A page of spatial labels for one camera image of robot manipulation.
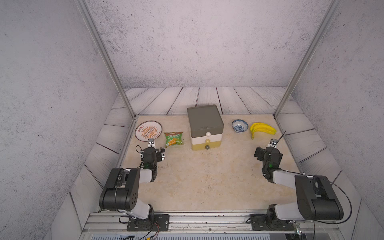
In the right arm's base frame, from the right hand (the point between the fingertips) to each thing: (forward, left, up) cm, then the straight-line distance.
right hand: (269, 148), depth 91 cm
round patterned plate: (+20, +79, -6) cm, 82 cm away
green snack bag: (+10, +60, -3) cm, 60 cm away
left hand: (+1, +70, -1) cm, 70 cm away
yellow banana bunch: (+21, -3, -4) cm, 21 cm away
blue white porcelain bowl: (+24, +12, -6) cm, 27 cm away
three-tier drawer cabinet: (+7, +38, +12) cm, 40 cm away
